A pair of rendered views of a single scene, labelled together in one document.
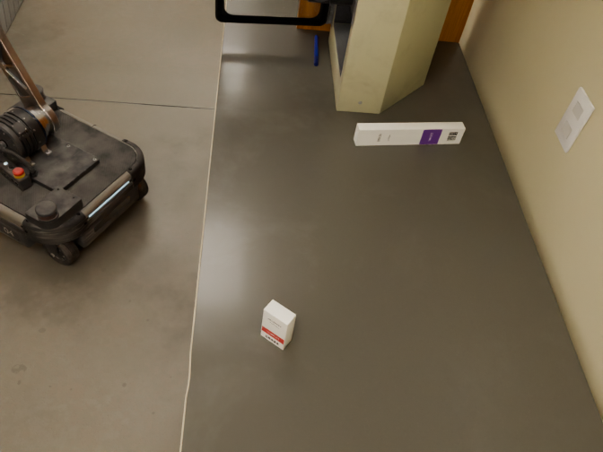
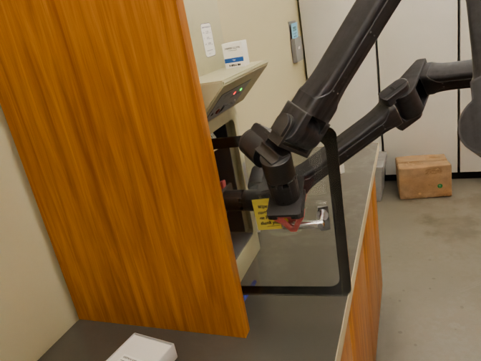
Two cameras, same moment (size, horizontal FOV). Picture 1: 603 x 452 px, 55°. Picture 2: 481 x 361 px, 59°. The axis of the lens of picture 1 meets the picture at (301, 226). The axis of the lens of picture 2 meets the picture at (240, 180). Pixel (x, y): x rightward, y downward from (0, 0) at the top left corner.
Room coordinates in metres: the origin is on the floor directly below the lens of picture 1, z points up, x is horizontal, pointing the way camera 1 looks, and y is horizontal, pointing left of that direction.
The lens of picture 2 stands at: (2.19, 0.60, 1.61)
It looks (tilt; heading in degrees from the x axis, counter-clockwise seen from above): 20 degrees down; 213
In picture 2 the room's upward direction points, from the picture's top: 10 degrees counter-clockwise
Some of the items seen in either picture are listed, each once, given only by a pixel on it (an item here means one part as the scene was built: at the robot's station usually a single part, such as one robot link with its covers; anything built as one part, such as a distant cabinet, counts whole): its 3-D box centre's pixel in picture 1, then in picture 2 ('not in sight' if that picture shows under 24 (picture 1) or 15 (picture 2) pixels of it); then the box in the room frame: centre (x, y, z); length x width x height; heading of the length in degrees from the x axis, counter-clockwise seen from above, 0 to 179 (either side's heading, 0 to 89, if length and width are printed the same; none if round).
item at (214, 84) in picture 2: not in sight; (230, 92); (1.32, 0.05, 1.46); 0.32 x 0.12 x 0.10; 9
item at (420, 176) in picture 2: not in sight; (422, 175); (-1.46, 0.05, 0.14); 0.41 x 0.33 x 0.29; 106
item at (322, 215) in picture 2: not in sight; (305, 220); (1.45, 0.26, 1.20); 0.10 x 0.05 x 0.03; 105
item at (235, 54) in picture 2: not in sight; (235, 54); (1.24, 0.03, 1.54); 0.05 x 0.05 x 0.06; 14
